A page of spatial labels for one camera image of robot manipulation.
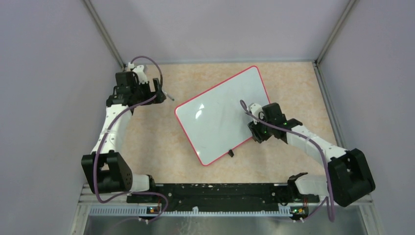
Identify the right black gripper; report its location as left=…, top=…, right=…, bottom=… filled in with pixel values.
left=248, top=113, right=274, bottom=143

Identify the green capped whiteboard marker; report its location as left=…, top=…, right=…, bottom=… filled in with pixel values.
left=165, top=93, right=175, bottom=101

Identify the white board with red frame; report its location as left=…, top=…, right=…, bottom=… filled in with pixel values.
left=174, top=66, right=270, bottom=166

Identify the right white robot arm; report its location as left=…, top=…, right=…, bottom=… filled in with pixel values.
left=240, top=100, right=376, bottom=207

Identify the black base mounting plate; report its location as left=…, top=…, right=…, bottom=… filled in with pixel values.
left=126, top=183, right=320, bottom=212

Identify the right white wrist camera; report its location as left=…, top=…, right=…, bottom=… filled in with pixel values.
left=248, top=103, right=264, bottom=124

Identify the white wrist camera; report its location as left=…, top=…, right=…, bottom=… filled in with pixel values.
left=248, top=103, right=264, bottom=124
left=127, top=63, right=148, bottom=85

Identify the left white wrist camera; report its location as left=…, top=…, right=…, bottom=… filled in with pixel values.
left=127, top=63, right=148, bottom=85

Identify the white cable duct rail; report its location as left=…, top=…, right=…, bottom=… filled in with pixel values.
left=89, top=206, right=293, bottom=218

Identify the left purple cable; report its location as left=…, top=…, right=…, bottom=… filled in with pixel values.
left=92, top=55, right=169, bottom=224

